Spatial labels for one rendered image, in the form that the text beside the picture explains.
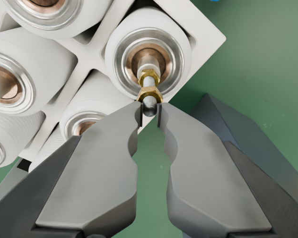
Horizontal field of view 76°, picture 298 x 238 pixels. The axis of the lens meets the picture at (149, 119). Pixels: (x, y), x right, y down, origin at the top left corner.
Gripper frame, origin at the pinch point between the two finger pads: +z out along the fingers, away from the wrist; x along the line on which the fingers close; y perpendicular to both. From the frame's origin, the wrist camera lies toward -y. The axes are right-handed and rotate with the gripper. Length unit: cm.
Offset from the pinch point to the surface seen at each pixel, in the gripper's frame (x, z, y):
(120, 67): -3.0, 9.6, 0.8
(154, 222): 7, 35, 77
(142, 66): -0.6, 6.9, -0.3
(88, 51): -8.2, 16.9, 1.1
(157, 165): 5, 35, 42
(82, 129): -8.2, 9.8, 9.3
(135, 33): -1.4, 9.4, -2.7
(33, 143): -20.2, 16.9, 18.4
